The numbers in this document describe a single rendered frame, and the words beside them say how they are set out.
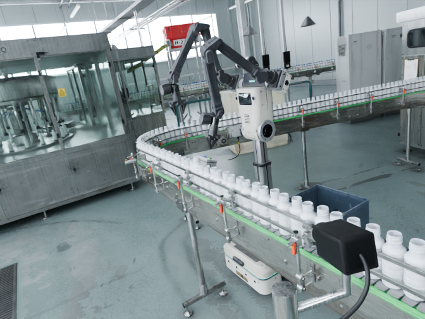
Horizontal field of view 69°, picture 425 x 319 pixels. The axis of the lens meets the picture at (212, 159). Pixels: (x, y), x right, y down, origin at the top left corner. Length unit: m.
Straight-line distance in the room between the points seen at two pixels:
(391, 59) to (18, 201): 7.51
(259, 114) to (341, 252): 1.79
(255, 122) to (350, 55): 5.42
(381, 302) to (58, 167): 4.26
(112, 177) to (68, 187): 0.62
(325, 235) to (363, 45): 7.24
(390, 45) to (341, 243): 7.70
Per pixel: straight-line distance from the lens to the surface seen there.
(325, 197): 1.85
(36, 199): 4.82
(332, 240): 0.43
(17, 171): 4.72
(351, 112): 4.06
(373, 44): 7.77
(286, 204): 1.22
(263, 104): 2.16
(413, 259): 0.98
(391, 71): 8.11
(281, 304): 0.47
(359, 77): 7.58
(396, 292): 1.06
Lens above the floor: 1.67
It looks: 17 degrees down
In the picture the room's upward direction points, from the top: 9 degrees counter-clockwise
